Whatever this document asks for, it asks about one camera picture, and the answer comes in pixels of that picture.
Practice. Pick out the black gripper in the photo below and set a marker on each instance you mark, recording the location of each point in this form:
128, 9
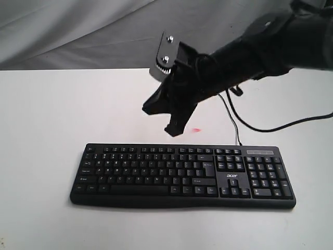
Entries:
194, 78

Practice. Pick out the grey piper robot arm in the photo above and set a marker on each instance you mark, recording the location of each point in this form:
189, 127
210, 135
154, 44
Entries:
271, 46

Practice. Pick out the black acer keyboard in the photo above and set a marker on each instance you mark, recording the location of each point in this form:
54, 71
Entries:
182, 176

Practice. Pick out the red mark on table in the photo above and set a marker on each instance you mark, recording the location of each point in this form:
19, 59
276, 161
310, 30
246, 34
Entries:
195, 130

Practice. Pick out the grey backdrop cloth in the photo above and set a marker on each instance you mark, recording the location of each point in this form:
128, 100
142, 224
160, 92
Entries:
39, 35

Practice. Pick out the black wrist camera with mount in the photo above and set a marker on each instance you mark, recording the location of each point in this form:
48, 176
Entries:
170, 51

